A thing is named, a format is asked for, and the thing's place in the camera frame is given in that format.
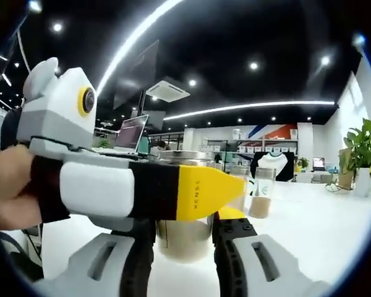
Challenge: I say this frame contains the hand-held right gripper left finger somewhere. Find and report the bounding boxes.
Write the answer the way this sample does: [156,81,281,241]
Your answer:
[33,228,157,297]

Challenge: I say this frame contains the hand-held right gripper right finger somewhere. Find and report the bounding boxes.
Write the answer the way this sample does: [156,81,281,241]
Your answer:
[212,206,333,297]

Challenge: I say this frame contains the tall seasoning bottle brown contents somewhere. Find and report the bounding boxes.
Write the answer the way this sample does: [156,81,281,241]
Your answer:
[249,166,277,220]

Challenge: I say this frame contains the small clear seasoning bottle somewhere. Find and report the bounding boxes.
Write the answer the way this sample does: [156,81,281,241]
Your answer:
[155,150,216,264]

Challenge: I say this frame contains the person's left hand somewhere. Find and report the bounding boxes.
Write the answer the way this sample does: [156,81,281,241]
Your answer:
[0,145,43,232]

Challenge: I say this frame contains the teal object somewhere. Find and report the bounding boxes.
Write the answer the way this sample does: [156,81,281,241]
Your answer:
[139,135,151,155]

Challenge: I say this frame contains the silver laptop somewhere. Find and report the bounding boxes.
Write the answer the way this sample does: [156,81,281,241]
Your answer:
[92,114,150,156]

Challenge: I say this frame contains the hanging black screen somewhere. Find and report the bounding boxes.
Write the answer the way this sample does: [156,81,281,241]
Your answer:
[112,39,160,111]

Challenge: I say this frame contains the black monitor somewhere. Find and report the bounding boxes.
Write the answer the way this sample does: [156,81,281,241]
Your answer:
[146,110,167,128]

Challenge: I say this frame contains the curved ceiling light strip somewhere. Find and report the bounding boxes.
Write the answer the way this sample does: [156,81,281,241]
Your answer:
[95,0,187,94]
[163,100,336,122]

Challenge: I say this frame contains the black and white shirt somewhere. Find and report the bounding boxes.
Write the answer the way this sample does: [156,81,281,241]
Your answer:
[250,151,295,183]

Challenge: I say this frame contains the ceiling air conditioner vent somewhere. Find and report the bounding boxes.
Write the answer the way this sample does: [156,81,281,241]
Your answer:
[145,79,191,103]

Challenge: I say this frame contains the white plant pot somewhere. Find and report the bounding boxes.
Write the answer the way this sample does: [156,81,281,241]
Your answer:
[354,166,371,199]

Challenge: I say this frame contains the brown paper bag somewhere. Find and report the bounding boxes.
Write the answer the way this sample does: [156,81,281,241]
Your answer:
[339,148,356,190]

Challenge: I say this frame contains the row of white storage bins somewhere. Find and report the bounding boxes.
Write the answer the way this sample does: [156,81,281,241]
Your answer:
[238,145,297,155]

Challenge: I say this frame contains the white storage shelf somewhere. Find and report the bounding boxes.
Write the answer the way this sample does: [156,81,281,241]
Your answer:
[200,127,299,156]

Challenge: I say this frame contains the large green plant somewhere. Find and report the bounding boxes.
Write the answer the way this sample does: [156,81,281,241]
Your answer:
[338,118,371,187]

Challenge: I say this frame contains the round ceiling spotlights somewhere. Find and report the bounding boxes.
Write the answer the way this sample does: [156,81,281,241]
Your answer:
[29,1,365,124]

